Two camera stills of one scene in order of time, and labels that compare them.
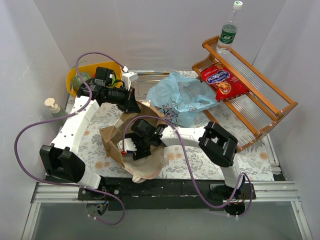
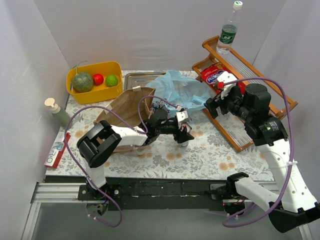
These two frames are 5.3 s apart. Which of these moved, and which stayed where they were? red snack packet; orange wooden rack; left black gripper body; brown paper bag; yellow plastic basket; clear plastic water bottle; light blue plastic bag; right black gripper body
Moved: left black gripper body; light blue plastic bag; brown paper bag; right black gripper body
Stayed: yellow plastic basket; red snack packet; orange wooden rack; clear plastic water bottle
